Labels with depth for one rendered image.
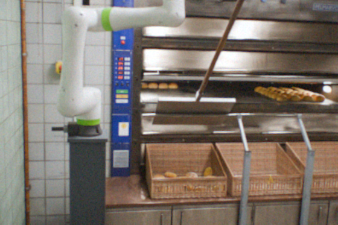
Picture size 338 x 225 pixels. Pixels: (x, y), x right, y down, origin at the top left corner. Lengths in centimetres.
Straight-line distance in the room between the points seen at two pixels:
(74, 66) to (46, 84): 129
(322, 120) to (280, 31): 89
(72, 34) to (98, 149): 61
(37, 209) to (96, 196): 135
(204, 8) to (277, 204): 160
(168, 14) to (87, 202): 106
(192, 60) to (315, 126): 126
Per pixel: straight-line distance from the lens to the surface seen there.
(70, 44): 190
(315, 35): 358
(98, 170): 213
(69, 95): 192
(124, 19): 195
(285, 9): 348
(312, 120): 369
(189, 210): 293
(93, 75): 315
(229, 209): 301
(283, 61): 348
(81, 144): 209
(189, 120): 301
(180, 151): 328
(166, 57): 318
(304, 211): 318
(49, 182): 338
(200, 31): 321
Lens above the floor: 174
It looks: 9 degrees down
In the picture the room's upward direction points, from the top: 2 degrees clockwise
